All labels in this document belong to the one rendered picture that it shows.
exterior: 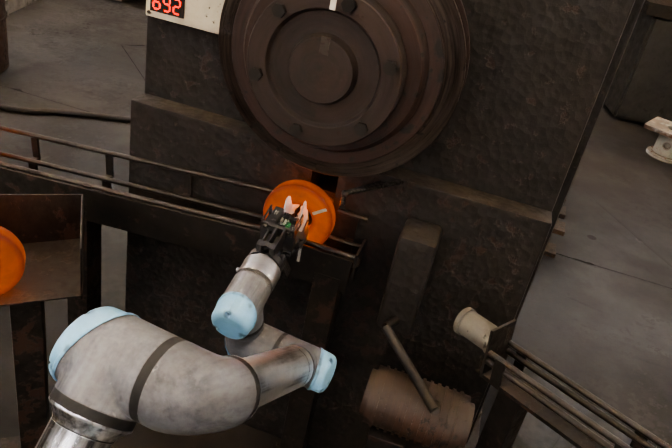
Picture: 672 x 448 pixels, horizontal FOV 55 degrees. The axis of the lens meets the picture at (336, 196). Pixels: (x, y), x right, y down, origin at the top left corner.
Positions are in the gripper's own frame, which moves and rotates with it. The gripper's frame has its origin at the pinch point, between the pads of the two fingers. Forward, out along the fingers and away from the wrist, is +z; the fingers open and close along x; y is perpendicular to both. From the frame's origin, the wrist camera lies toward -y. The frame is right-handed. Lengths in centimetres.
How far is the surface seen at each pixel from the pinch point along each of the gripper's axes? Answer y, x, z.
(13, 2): -137, 305, 245
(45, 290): -8, 39, -35
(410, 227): 3.9, -23.9, 0.4
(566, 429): -6, -61, -27
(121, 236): -91, 85, 46
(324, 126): 27.5, -4.9, -5.9
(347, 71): 38.7, -7.3, -4.2
